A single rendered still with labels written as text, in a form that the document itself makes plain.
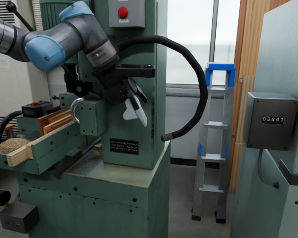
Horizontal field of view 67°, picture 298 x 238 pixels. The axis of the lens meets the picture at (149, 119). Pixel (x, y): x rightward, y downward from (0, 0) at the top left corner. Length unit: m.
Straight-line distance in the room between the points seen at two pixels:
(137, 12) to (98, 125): 0.39
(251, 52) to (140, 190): 1.61
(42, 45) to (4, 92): 2.25
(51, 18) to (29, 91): 1.66
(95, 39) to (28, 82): 1.99
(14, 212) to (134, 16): 0.89
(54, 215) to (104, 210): 0.25
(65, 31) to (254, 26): 1.77
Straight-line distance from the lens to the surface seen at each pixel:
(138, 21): 0.73
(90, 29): 0.60
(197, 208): 1.86
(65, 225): 1.11
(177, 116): 2.35
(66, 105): 1.05
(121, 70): 0.63
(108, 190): 0.88
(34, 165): 0.88
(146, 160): 0.89
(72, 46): 0.57
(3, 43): 0.64
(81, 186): 0.93
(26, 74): 2.55
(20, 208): 1.14
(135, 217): 0.91
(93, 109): 0.79
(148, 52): 0.78
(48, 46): 0.54
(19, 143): 0.94
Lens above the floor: 1.26
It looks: 18 degrees down
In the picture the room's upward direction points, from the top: straight up
